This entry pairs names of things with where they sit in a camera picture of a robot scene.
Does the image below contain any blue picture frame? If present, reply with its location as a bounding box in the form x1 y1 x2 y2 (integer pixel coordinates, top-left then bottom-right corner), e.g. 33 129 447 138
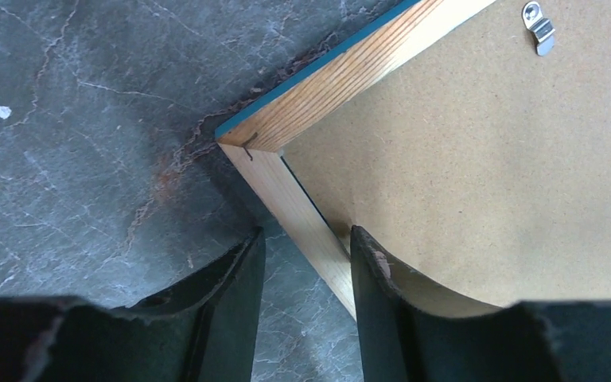
216 1 611 311

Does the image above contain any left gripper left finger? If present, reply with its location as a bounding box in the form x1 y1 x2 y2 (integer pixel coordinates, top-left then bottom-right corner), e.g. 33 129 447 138
0 228 266 381

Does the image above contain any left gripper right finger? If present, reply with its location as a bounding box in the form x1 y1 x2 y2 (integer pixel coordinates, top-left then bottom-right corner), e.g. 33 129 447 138
350 225 611 381

